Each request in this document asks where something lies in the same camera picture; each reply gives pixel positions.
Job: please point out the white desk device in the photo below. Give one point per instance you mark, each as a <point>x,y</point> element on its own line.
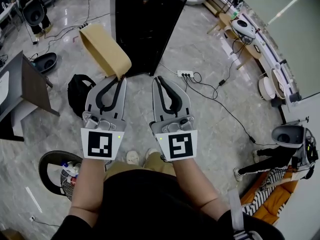
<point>3,87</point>

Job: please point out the striped blanket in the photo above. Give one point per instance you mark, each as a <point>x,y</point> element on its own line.
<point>260,196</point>

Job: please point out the white power strip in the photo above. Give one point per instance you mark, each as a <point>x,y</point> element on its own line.
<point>185,73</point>

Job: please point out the dark blue pod-shaped device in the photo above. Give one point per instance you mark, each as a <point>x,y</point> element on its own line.
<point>46,61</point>

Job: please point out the person's khaki trousers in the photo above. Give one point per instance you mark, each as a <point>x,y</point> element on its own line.
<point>155,162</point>

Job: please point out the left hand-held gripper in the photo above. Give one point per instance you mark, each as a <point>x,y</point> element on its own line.
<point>100,144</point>

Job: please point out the dark wooden desk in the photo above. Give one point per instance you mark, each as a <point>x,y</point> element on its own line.
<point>32,84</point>

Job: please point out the mesh trash bin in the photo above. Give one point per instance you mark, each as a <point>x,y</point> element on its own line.
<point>46,169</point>

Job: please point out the person's right white shoe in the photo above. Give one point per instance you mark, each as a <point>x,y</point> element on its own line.
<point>150,152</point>

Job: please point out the person's black shirt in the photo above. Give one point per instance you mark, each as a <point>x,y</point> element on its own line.
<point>150,209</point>

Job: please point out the metal shelf rack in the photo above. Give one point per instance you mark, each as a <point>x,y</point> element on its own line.
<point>211,7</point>

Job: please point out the beige plastic tray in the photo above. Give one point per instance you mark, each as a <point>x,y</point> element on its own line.
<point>105,40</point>

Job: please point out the person's white shoe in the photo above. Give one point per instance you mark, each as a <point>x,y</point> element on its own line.
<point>132,157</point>
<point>150,152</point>

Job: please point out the light wooden table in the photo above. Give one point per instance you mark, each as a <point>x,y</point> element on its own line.
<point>246,47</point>

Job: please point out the white round stool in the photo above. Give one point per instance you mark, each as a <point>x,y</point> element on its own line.
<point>266,87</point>

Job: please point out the person's left forearm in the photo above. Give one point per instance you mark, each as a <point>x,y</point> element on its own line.
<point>85,189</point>

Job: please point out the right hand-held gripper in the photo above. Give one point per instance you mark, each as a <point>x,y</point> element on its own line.
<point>180,144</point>

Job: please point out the grey pod-shaped device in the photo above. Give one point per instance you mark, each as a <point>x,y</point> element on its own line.
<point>295,134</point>
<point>33,12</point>

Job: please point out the white pod-shaped device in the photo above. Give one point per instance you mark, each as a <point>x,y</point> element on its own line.
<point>241,25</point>

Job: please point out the green bottle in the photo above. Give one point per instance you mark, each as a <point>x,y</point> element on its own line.
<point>236,14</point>

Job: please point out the orange sofa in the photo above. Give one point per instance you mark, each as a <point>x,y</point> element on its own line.
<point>272,204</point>

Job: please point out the person's right forearm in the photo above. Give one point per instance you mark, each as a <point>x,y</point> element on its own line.
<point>195,184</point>

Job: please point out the black backpack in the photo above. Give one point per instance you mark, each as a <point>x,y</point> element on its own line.
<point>77,96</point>

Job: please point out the long white counter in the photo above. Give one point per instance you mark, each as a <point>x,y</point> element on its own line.
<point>271,54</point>

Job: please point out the person's left white shoe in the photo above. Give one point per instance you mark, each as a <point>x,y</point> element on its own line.
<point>132,157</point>

